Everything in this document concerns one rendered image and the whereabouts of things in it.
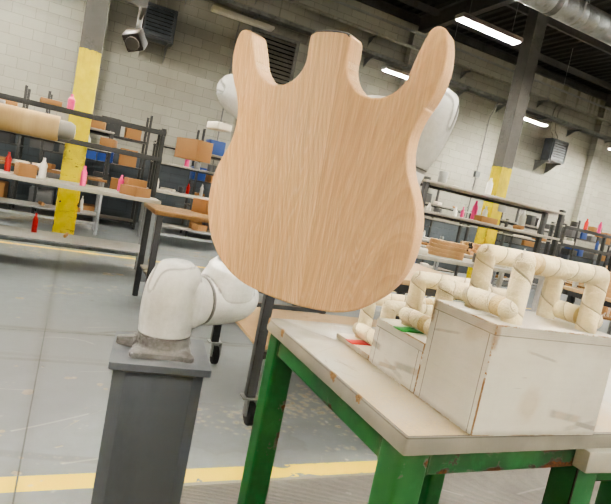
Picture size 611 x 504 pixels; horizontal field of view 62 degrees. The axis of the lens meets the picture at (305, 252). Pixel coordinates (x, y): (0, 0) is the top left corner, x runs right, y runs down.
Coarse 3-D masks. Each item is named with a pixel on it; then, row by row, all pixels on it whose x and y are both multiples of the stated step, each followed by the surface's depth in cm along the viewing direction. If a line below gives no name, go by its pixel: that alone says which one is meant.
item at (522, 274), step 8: (520, 264) 76; (528, 264) 76; (512, 272) 77; (520, 272) 76; (528, 272) 76; (512, 280) 77; (520, 280) 76; (528, 280) 76; (512, 288) 77; (520, 288) 76; (528, 288) 76; (512, 296) 77; (520, 296) 76; (528, 296) 77; (520, 304) 76; (520, 312) 77; (504, 320) 77; (512, 320) 77; (520, 320) 77
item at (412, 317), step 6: (402, 312) 99; (408, 312) 98; (414, 312) 97; (420, 312) 97; (402, 318) 99; (408, 318) 97; (414, 318) 96; (420, 318) 94; (426, 318) 93; (408, 324) 98; (414, 324) 95; (420, 324) 94; (426, 324) 92; (420, 330) 94; (426, 330) 92
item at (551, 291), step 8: (544, 280) 92; (552, 280) 91; (560, 280) 90; (544, 288) 92; (552, 288) 91; (560, 288) 91; (544, 296) 91; (552, 296) 91; (544, 304) 91; (552, 304) 91; (536, 312) 93; (544, 312) 91; (552, 312) 91
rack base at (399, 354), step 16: (384, 320) 101; (400, 320) 104; (384, 336) 99; (400, 336) 95; (416, 336) 92; (384, 352) 99; (400, 352) 94; (416, 352) 90; (384, 368) 98; (400, 368) 93; (416, 368) 89
